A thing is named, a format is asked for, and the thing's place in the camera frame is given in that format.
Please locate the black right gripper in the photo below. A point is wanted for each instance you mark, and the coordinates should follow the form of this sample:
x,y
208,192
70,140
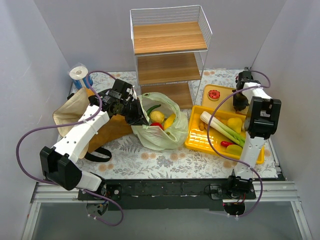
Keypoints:
x,y
240,104

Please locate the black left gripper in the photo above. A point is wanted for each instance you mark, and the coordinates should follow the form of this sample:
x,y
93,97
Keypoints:
x,y
138,115

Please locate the dark green toy chili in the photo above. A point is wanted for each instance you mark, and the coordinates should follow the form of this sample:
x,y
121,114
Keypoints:
x,y
152,108

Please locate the yellow toy lemon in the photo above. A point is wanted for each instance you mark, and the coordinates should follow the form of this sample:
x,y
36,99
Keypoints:
x,y
157,117

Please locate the red toy pepper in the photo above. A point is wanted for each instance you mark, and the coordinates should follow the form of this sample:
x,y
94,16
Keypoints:
x,y
156,124

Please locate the light green plastic bag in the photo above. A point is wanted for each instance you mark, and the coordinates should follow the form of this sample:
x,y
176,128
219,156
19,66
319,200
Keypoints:
x,y
154,138

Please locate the brown bread slice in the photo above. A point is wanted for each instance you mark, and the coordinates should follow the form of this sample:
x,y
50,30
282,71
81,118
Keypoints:
x,y
243,111

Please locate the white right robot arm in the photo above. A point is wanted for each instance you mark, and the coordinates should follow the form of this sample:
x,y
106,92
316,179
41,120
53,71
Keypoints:
x,y
260,123

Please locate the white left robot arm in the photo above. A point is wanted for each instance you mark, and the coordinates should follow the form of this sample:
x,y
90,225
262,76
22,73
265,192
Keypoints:
x,y
59,162

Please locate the yellow toy bell pepper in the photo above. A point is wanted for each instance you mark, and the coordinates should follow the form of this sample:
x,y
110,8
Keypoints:
x,y
235,124

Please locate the red toy donut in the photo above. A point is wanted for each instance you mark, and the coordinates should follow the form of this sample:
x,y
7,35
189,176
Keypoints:
x,y
214,95

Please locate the yellow flat tray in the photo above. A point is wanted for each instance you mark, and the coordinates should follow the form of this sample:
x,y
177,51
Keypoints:
x,y
224,92

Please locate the white toy leek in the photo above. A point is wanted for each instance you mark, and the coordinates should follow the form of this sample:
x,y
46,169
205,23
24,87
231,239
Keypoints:
x,y
229,133

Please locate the yellow plastic bin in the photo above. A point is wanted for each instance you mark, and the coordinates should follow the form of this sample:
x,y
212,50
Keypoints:
x,y
197,139

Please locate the orange toy snack pieces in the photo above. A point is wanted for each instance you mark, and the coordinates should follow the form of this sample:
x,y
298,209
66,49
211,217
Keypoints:
x,y
204,123

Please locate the small red toy chili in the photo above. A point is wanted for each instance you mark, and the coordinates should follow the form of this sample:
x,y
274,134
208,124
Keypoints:
x,y
226,143

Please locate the yellow red toy mango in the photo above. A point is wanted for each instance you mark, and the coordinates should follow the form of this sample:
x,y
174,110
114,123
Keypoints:
x,y
234,149

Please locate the floral patterned table mat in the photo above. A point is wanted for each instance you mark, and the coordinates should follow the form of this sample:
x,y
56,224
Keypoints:
x,y
130,160

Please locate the blue wrapped toilet paper roll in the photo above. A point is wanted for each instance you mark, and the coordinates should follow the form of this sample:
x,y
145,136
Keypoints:
x,y
78,74

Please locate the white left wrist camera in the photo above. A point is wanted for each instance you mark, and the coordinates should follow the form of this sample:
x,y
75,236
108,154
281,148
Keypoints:
x,y
130,93

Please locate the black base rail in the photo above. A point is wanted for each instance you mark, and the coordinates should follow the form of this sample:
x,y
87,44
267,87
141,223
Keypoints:
x,y
159,194

